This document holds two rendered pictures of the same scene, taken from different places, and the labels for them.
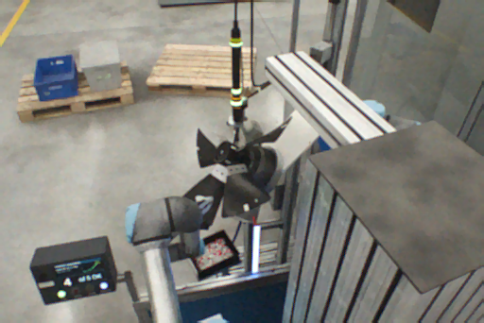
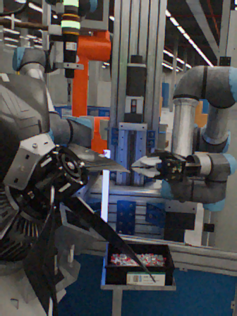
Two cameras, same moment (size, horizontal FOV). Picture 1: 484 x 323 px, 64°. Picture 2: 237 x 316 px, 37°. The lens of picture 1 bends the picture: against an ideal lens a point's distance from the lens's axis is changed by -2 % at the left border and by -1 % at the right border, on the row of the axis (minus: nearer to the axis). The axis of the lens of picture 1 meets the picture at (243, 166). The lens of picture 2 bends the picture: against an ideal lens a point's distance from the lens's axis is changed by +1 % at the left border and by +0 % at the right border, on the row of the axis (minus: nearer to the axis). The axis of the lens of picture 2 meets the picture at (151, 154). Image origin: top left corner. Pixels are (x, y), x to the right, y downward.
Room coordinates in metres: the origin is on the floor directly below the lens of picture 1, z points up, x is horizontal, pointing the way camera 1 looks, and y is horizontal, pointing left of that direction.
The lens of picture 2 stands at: (2.09, 0.62, 1.41)
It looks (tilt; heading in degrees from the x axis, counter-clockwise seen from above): 10 degrees down; 204
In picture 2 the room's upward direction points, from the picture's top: 4 degrees clockwise
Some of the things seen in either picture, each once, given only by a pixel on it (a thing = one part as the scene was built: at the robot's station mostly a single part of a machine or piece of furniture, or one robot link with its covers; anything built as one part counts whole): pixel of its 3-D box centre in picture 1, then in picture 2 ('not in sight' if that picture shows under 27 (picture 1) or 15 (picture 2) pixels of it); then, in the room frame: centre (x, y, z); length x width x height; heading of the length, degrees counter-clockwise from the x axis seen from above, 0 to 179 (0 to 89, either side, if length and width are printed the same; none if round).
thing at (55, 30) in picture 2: (237, 111); (65, 48); (1.34, 0.03, 1.50); 0.09 x 0.07 x 0.10; 139
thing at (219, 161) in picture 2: not in sight; (217, 166); (0.92, 0.34, 1.17); 0.11 x 0.08 x 0.09; 141
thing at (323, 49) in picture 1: (320, 52); not in sight; (1.80, -0.38, 1.54); 0.10 x 0.07 x 0.09; 139
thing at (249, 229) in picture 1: (249, 239); not in sight; (1.49, -0.04, 0.46); 0.09 x 0.05 x 0.91; 14
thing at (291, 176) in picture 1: (285, 219); not in sight; (1.54, -0.26, 0.58); 0.09 x 0.05 x 1.15; 14
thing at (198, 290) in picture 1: (233, 282); (129, 247); (0.96, 0.04, 0.82); 0.90 x 0.04 x 0.08; 104
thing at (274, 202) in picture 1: (283, 192); not in sight; (1.63, -0.24, 0.73); 0.15 x 0.09 x 0.22; 104
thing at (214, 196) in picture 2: (164, 255); (209, 192); (0.93, 0.32, 1.08); 0.11 x 0.08 x 0.11; 107
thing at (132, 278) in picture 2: (212, 253); (138, 264); (1.10, 0.15, 0.85); 0.22 x 0.17 x 0.07; 120
